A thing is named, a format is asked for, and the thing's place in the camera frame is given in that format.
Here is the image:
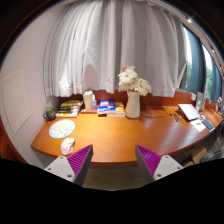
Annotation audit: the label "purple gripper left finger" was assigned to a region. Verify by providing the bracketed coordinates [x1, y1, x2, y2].
[45, 144, 93, 186]

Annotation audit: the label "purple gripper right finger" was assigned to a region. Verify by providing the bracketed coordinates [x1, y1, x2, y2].
[135, 145, 182, 184]

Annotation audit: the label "white pink computer mouse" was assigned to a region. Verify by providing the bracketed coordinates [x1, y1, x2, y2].
[61, 137, 75, 156]

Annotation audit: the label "round light blue mouse pad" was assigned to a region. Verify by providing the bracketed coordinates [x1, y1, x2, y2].
[49, 119, 75, 139]

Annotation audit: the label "dark green mug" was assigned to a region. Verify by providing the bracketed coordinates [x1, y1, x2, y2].
[43, 107, 56, 121]

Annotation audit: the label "stack of dark books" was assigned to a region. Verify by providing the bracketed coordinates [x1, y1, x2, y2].
[56, 100, 83, 117]

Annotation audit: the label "white ceramic vase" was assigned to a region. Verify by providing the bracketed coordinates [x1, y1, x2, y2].
[125, 91, 140, 118]

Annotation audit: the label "white paper sheet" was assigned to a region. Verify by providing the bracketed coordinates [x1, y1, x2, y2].
[190, 119, 205, 132]

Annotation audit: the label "silver laptop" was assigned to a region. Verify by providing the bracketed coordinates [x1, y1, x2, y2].
[178, 104, 200, 121]

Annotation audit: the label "yellow book stack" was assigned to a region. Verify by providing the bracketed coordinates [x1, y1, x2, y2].
[108, 102, 125, 117]

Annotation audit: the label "blue book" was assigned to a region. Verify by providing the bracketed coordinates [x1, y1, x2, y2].
[98, 100, 116, 114]

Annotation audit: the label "dark smartphone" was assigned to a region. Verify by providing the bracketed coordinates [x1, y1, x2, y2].
[202, 120, 214, 131]

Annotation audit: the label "white cylindrical container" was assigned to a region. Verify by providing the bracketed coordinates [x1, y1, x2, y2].
[83, 90, 93, 109]

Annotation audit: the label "white and pink flowers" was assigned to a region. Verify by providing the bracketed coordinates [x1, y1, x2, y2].
[118, 66, 151, 96]

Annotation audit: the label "white sheer curtain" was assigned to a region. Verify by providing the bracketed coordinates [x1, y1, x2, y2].
[44, 0, 186, 97]

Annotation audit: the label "black cable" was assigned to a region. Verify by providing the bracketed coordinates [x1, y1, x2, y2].
[142, 101, 169, 119]

